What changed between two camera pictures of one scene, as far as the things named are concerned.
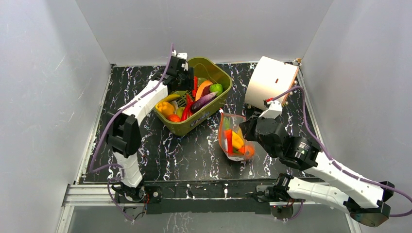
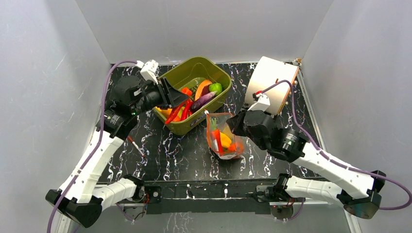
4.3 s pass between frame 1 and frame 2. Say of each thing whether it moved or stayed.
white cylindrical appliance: stayed
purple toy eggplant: stayed
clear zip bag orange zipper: moved
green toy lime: stayed
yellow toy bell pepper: moved
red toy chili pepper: moved
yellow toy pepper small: stayed
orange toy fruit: moved
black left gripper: moved
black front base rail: stayed
